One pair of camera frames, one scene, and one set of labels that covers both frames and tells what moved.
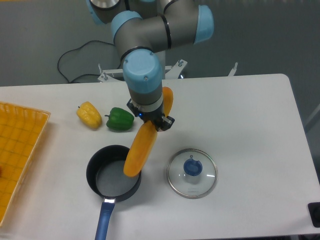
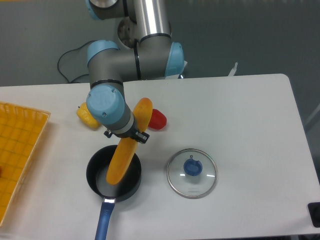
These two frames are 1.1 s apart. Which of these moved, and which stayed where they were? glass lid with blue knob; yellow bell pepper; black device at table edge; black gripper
Moved: black gripper
Stayed: glass lid with blue knob; yellow bell pepper; black device at table edge
